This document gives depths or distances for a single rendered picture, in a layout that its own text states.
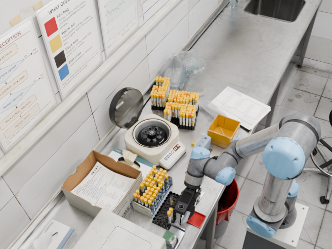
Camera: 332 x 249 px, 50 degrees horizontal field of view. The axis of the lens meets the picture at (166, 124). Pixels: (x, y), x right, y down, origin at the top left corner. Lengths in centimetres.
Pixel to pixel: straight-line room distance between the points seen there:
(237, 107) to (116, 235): 111
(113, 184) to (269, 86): 114
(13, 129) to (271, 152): 91
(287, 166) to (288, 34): 180
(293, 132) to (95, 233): 75
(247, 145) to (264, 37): 146
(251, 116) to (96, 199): 97
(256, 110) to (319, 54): 190
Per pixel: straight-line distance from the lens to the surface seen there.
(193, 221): 167
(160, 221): 165
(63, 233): 166
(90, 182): 176
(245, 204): 276
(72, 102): 156
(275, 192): 125
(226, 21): 288
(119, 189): 171
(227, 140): 185
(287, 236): 165
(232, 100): 215
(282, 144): 107
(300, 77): 385
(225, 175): 139
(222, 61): 246
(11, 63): 130
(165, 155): 181
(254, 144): 136
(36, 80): 140
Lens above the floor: 235
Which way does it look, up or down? 47 degrees down
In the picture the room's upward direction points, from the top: 4 degrees counter-clockwise
